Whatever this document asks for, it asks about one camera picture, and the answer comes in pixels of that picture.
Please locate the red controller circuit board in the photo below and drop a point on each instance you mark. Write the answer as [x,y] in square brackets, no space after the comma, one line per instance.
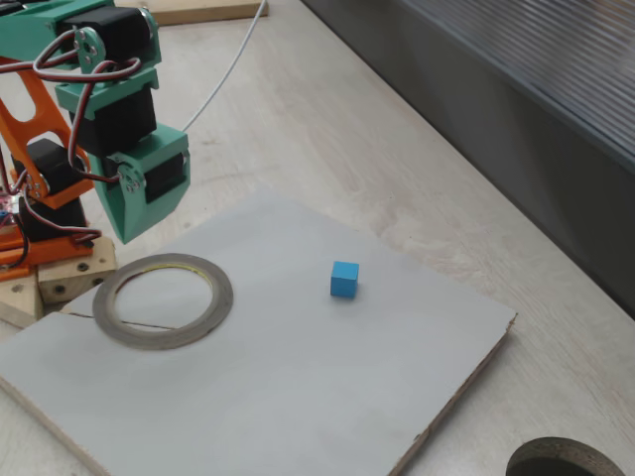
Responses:
[7,203]

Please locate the grey translucent desk partition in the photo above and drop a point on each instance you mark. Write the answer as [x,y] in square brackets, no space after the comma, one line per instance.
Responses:
[521,124]

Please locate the blue cube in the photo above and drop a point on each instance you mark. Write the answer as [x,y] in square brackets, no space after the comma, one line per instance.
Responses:
[343,282]

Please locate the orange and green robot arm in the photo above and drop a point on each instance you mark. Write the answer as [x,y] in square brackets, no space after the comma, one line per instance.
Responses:
[114,30]

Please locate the wooden robot base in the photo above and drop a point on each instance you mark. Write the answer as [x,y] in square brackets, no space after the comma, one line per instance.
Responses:
[74,277]

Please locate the long wooden plank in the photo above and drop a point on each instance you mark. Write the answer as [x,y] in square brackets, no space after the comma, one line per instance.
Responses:
[198,12]

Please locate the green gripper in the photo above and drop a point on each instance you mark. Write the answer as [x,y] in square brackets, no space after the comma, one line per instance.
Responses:
[130,210]

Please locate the grey-topped wooden board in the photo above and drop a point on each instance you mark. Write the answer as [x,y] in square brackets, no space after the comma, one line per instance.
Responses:
[297,372]

